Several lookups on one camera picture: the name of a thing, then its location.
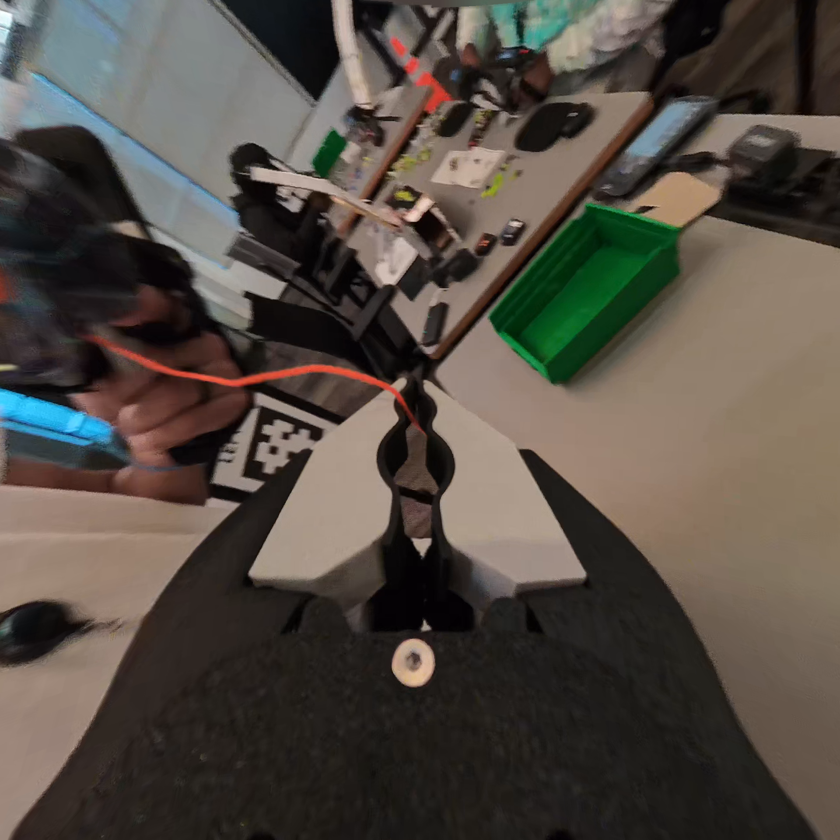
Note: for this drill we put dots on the scattered small toy bricks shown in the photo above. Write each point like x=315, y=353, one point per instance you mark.
x=410, y=163

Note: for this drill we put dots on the long cardboard strip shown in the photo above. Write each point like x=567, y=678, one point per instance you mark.
x=308, y=184

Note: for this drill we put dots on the green plastic bin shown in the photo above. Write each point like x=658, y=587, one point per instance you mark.
x=590, y=295

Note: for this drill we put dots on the small black oval pad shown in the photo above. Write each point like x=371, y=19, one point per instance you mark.
x=454, y=119

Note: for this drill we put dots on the person's left forearm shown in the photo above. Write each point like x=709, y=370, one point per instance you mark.
x=59, y=474

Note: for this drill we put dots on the black lime toy model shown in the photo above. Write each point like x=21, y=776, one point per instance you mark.
x=480, y=128

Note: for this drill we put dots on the brown cardboard piece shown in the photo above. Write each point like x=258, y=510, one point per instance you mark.
x=682, y=197

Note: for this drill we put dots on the black box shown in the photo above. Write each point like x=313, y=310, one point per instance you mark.
x=459, y=266

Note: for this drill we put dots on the grey table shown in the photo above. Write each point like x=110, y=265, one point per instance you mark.
x=544, y=190

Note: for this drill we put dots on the blue plastic piece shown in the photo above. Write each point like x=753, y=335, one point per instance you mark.
x=59, y=420

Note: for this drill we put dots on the white instruction sheet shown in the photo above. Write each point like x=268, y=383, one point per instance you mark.
x=469, y=167

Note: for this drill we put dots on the small black red device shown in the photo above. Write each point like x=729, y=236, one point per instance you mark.
x=486, y=244

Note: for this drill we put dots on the open cardboard box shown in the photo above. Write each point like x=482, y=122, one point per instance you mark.
x=426, y=216

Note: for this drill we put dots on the lime green toy piece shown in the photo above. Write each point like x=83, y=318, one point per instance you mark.
x=495, y=185

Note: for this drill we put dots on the black boxy device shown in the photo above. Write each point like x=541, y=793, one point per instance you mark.
x=764, y=151

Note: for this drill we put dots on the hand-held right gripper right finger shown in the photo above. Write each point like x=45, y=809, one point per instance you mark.
x=505, y=525

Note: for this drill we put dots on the black office chair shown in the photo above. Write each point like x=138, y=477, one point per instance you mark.
x=295, y=328

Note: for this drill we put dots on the green base plate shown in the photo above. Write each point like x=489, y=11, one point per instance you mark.
x=328, y=152

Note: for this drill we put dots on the white desk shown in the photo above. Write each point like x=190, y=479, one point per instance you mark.
x=656, y=459

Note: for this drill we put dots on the white curved strip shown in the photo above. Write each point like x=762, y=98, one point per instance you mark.
x=351, y=59

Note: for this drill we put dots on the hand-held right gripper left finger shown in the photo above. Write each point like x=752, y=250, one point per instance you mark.
x=315, y=525

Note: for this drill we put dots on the person's left hand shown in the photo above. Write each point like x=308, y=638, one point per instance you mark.
x=177, y=407

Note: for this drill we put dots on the small black blue device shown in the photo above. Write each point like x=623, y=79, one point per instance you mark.
x=513, y=232

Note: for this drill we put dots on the black power bank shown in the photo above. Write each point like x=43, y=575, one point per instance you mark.
x=434, y=325

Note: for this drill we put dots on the black tablet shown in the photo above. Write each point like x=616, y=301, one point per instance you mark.
x=656, y=141

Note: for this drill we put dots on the large black oval pad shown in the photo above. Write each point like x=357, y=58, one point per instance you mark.
x=554, y=124

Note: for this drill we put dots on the black white marker sheet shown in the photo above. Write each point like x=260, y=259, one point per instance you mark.
x=275, y=446

